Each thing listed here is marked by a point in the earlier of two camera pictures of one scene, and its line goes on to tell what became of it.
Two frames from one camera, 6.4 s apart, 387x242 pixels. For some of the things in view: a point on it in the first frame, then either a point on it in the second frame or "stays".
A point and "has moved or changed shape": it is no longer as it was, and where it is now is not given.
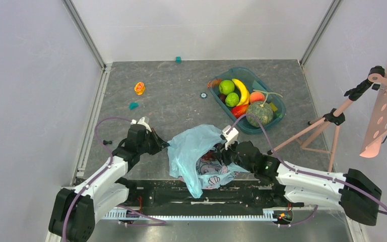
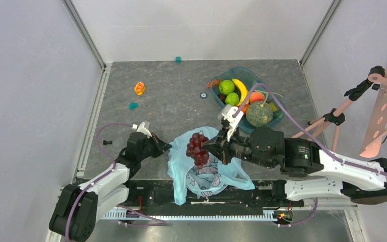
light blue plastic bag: (184, 150) has moved or changed shape
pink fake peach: (257, 97) stays
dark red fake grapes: (208, 156) has moved or changed shape
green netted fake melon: (262, 111) stays
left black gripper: (159, 143) stays
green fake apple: (226, 86) stays
